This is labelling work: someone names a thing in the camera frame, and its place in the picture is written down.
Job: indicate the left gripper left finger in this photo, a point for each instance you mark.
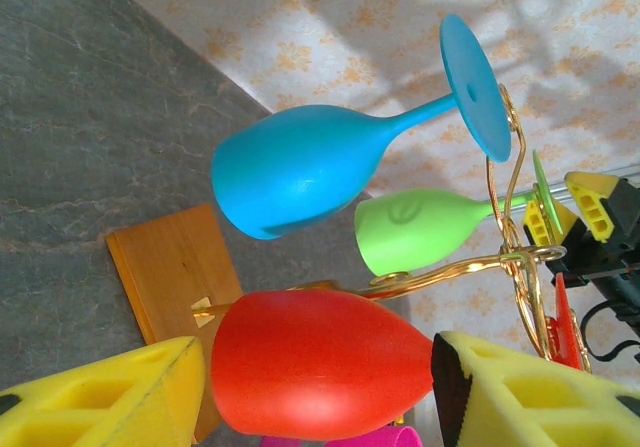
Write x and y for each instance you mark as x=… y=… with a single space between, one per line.
x=100 y=407

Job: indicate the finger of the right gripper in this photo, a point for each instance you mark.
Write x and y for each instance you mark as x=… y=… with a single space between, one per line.
x=595 y=207
x=535 y=227

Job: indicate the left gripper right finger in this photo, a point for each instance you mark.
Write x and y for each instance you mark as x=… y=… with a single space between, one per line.
x=540 y=407

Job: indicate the green wine glass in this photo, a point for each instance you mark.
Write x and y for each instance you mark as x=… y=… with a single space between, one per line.
x=410 y=232

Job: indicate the pink wine glass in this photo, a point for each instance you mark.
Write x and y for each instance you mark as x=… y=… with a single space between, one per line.
x=390 y=438

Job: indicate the red wine glass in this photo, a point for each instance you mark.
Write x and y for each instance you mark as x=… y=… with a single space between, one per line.
x=320 y=367

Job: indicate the blue wine glass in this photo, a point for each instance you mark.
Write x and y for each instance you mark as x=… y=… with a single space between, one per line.
x=300 y=167

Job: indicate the aluminium frame post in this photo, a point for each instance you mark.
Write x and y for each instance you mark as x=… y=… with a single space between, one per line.
x=632 y=170

